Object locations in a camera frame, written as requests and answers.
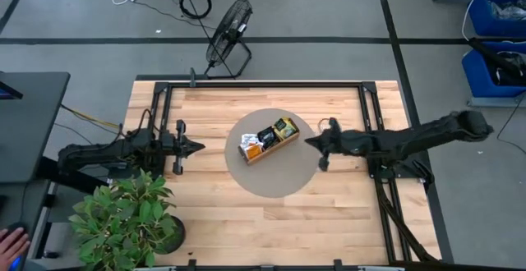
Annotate black pole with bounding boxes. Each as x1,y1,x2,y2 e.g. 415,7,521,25
468,36,526,81

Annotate black cable conduit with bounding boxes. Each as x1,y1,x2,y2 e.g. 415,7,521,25
376,178,439,263

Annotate black floor fan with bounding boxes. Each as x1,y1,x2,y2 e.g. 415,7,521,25
204,0,254,80

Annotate grey desk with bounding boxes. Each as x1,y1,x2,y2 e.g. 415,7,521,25
0,179,53,271

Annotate black plant pot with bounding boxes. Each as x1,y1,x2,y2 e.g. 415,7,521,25
158,215,187,255

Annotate yellow floor cable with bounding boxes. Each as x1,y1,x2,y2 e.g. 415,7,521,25
60,103,121,131

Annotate black computer mouse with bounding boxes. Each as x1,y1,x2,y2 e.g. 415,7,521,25
0,220,26,271

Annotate green leafy plant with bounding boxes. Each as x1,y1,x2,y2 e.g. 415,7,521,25
68,168,176,271

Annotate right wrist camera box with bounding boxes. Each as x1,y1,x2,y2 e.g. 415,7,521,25
340,131,374,155

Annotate wooden compartment box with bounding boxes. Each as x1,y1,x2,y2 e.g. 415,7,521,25
237,117,301,167

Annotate coiled black cable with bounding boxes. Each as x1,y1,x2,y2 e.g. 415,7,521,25
178,0,213,21

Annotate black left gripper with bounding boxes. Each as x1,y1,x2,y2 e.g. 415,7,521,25
160,118,206,177

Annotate black desk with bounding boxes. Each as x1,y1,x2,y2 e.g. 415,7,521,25
0,71,71,184

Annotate person's hand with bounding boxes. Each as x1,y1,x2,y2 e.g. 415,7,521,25
0,227,31,271

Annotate black laptop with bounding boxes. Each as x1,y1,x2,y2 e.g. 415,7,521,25
0,80,24,100

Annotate blue storage bin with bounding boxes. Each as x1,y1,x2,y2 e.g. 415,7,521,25
468,0,526,38
461,41,526,99

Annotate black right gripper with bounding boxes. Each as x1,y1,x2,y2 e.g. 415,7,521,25
304,116,343,172

